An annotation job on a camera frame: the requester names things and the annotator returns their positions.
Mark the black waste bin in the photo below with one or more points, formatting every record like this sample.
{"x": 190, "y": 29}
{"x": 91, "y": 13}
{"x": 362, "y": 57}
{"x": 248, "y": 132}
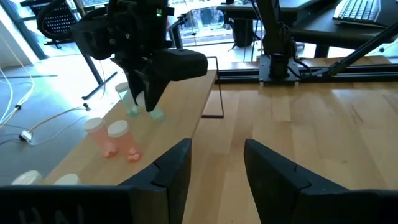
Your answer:
{"x": 242, "y": 32}

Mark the black aluminium rig frame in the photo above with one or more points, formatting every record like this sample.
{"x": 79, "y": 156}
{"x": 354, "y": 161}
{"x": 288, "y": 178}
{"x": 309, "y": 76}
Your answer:
{"x": 342, "y": 73}

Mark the yellow medicine bottle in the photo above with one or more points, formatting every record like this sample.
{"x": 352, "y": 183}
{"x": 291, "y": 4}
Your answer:
{"x": 26, "y": 178}
{"x": 67, "y": 179}

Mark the black laptop with keyboard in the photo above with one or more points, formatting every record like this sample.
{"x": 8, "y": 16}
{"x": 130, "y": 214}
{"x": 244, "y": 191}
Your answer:
{"x": 357, "y": 9}

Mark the teal medicine bottle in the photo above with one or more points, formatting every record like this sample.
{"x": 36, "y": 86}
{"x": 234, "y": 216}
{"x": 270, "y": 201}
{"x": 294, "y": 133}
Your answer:
{"x": 157, "y": 114}
{"x": 127, "y": 99}

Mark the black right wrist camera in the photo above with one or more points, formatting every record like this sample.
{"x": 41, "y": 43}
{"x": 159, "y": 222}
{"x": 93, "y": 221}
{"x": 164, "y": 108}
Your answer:
{"x": 180, "y": 63}

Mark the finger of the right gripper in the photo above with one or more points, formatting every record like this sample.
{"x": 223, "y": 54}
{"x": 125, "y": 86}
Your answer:
{"x": 155, "y": 93}
{"x": 135, "y": 87}

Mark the wooden shelf black metal legs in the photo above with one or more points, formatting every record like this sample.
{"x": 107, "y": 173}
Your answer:
{"x": 155, "y": 140}

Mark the small white power adapter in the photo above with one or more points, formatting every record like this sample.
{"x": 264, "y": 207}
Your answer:
{"x": 26, "y": 136}

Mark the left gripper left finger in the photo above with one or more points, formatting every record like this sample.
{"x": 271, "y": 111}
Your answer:
{"x": 174, "y": 174}

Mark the black metal desk leg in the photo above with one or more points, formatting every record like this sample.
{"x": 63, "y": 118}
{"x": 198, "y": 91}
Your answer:
{"x": 90, "y": 67}

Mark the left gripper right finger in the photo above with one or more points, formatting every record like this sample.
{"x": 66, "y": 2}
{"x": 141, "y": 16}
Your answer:
{"x": 273, "y": 183}

